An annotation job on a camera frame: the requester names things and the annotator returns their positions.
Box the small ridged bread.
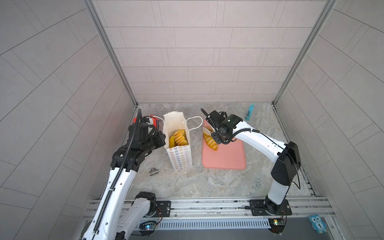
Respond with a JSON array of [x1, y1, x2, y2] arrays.
[[204, 134, 218, 151]]

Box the ridged spiral bread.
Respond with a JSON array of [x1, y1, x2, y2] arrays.
[[173, 130, 188, 146]]

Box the orange oval bread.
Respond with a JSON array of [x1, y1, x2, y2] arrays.
[[169, 136, 177, 148]]

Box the white paper bag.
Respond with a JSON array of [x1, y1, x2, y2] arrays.
[[163, 111, 203, 171]]

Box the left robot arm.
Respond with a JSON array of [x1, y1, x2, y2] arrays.
[[82, 110, 166, 240]]

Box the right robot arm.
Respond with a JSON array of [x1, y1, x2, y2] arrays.
[[201, 109, 302, 216]]

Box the teal bottle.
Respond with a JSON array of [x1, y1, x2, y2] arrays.
[[245, 103, 255, 121]]

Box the pink tray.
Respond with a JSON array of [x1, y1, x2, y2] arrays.
[[202, 121, 246, 170]]

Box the small metal fitting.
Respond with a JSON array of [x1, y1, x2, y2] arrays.
[[149, 168, 159, 176]]

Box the blue owl number tag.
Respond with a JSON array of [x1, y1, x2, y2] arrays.
[[308, 215, 327, 234]]

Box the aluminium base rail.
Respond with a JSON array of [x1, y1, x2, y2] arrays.
[[82, 192, 333, 240]]

